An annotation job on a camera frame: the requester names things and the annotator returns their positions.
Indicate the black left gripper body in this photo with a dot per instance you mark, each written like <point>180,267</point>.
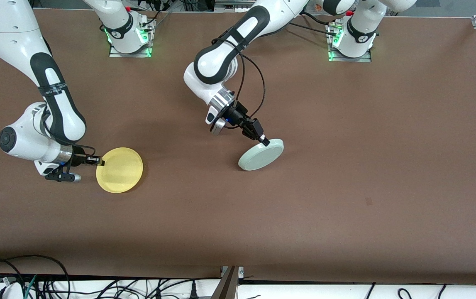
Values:
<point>236,113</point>

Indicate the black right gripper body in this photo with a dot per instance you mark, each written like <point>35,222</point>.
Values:
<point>78,155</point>

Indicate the pale green ceramic plate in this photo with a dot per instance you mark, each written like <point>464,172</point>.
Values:
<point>260,155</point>

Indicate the yellow plate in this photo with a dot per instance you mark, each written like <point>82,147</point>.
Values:
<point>119,170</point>

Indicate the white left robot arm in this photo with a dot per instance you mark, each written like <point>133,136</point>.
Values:
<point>208,66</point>

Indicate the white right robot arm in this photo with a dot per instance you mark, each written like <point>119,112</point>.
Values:
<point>13,33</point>

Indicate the grey equipment box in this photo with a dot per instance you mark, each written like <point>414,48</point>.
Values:
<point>238,4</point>

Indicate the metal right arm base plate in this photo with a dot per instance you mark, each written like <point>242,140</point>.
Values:
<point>115,53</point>

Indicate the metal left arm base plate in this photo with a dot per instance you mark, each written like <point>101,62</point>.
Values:
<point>362,59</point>

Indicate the aluminium profile post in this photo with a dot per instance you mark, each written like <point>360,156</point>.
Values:
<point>228,284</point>

